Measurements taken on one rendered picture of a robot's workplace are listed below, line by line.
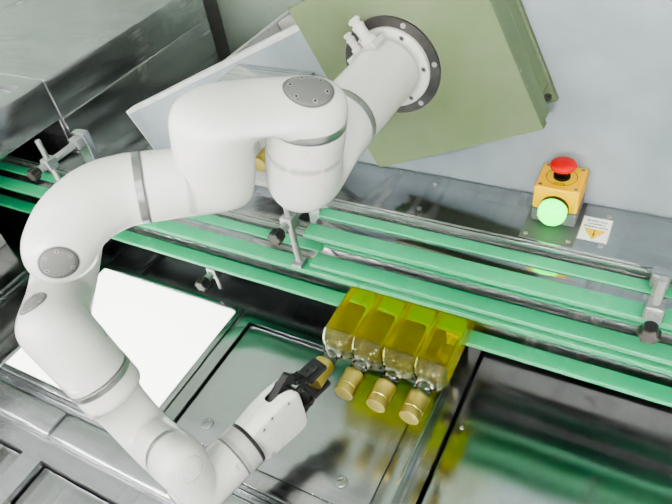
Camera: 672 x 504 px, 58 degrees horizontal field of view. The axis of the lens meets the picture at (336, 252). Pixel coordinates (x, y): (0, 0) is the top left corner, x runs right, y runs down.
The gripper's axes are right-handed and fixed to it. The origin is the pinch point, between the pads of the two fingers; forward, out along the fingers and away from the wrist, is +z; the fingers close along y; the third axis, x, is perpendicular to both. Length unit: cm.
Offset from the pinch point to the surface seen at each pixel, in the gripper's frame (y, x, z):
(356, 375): 1.3, -6.0, 4.0
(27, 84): 22, 107, 11
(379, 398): 1.5, -11.9, 2.9
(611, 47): 43, -21, 47
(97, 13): 22, 133, 46
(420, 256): 13.7, -5.8, 22.5
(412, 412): 1.6, -17.5, 4.0
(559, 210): 20.6, -21.7, 37.2
